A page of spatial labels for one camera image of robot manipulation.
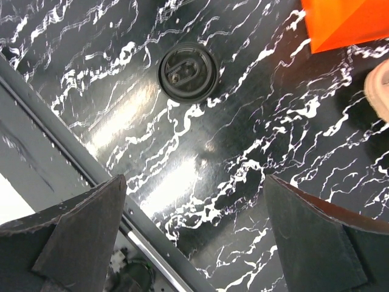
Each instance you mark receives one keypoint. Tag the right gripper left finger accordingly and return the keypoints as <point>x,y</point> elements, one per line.
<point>66,247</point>

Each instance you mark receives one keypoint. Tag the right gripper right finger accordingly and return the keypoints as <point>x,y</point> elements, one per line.
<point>322,246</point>

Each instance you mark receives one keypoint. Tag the black lid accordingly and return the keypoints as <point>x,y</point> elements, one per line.
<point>188,73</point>

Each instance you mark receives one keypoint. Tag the orange paper bag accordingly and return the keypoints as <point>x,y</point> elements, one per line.
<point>335,24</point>

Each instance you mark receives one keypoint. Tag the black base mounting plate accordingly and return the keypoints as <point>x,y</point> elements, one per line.
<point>43,165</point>

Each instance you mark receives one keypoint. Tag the bottom pulp cup carrier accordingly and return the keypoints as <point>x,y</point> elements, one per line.
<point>376,90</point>

